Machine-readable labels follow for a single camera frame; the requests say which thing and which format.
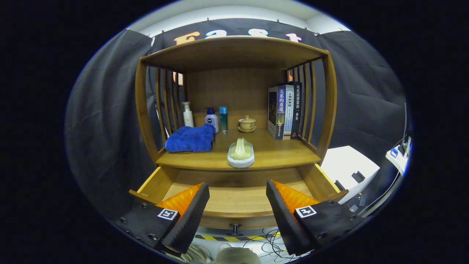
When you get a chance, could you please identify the white cable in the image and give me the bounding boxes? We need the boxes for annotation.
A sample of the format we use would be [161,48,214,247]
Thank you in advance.
[357,169,402,217]

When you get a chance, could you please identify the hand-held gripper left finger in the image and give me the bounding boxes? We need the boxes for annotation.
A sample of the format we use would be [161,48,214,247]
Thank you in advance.
[114,182,210,254]

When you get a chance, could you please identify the wooden drawer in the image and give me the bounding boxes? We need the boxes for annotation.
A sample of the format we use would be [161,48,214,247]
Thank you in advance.
[128,163,348,236]

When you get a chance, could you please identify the white bottle with blue cap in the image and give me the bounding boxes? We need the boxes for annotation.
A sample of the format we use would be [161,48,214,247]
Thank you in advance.
[204,107,219,134]

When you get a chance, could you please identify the blue towel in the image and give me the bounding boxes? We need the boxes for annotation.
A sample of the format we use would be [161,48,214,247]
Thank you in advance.
[165,123,217,153]

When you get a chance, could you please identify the white side cabinet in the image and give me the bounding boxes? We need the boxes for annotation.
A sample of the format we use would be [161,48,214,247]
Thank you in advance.
[321,146,381,204]

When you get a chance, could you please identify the wooden countertop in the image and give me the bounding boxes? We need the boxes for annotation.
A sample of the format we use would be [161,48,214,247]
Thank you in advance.
[155,128,322,171]

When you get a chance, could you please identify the white side table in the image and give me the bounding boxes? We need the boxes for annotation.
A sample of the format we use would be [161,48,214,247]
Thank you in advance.
[385,136,413,176]

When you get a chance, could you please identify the person's beige clothing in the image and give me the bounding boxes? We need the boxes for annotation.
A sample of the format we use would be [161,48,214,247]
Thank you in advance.
[214,247,261,264]

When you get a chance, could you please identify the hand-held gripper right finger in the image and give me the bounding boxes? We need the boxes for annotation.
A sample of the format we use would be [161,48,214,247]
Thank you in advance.
[266,179,365,256]

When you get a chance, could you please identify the beige lidded teacup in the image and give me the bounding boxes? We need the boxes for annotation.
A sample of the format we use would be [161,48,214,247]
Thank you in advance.
[238,115,257,133]

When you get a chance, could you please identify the black spine book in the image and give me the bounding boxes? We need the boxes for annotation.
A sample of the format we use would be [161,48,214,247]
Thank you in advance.
[293,81,303,139]

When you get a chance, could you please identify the wooden cabinet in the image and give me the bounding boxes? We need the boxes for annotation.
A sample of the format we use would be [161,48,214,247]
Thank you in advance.
[135,36,337,173]

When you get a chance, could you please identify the pale ribbed object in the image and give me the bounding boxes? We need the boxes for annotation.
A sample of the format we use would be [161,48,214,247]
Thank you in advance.
[181,244,213,264]

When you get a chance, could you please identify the black floor cables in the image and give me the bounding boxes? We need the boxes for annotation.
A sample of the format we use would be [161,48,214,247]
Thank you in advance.
[242,229,312,263]

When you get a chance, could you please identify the teal bottle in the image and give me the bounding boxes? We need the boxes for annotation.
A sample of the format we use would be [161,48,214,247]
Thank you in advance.
[219,106,229,134]

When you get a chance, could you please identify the white pump bottle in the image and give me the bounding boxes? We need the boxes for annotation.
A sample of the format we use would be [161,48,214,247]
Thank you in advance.
[182,102,195,128]

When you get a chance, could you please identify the pale blue spine book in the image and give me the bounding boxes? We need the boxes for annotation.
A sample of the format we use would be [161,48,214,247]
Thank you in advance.
[284,84,295,140]

